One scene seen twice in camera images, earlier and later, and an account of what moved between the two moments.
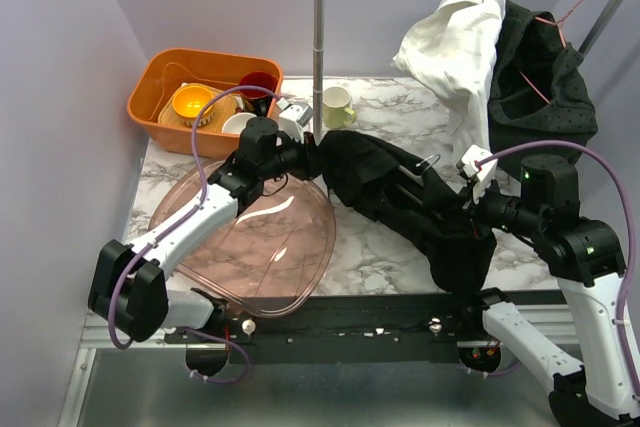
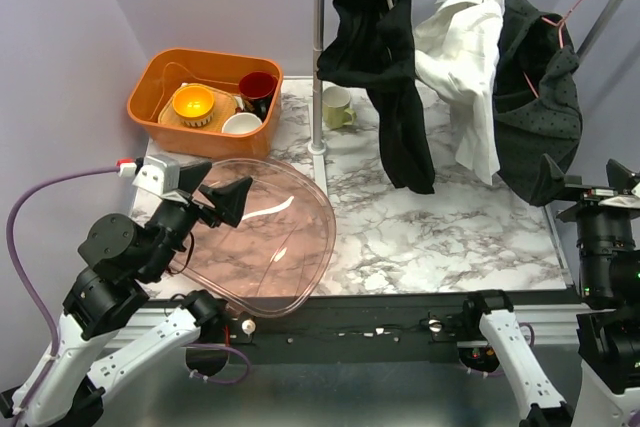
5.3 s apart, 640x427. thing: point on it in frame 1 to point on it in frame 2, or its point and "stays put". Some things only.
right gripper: [478, 208] to [619, 177]
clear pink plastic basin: [270, 259] stays put
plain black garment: [397, 190] to [370, 43]
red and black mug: [258, 101] stays put
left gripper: [310, 157] to [230, 199]
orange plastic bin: [158, 74] stays put
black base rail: [348, 328] stays put
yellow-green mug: [336, 107] stays put
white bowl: [236, 123] stays put
